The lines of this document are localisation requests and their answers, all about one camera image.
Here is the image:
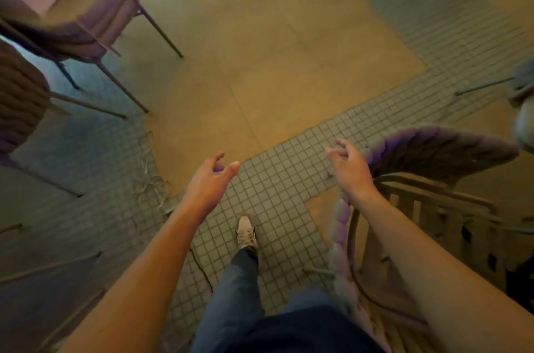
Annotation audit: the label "person's left hand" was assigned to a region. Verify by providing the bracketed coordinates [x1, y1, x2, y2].
[177, 152, 241, 221]

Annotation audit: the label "person's right hand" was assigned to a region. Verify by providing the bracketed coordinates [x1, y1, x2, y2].
[325, 139, 379, 202]

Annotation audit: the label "person's left forearm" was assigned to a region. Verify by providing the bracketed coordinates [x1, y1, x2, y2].
[58, 199, 209, 353]

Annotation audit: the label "person's right forearm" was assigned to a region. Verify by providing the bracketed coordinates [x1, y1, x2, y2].
[349, 189, 534, 353]

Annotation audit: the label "person's grey sneaker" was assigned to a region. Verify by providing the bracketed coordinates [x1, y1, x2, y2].
[235, 215, 259, 252]

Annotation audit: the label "frayed straw strands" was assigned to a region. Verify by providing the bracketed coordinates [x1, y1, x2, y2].
[131, 130, 172, 216]

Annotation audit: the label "woven-back chair with slatted seat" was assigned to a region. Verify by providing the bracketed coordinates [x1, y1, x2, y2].
[302, 125, 534, 353]

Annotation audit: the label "person's blue jeans leg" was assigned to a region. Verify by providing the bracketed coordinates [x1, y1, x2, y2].
[190, 248, 334, 353]

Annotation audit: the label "person's dark shirt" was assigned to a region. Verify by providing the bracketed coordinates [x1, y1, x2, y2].
[225, 305, 385, 353]

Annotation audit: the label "grey chair with metal leg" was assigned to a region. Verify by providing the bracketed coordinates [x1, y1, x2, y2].
[455, 57, 534, 154]

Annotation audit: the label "purple cushioned metal-leg chair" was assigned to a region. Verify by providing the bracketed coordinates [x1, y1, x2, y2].
[0, 0, 184, 114]

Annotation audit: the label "brown woven rope chair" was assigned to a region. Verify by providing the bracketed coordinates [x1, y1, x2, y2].
[0, 38, 128, 199]

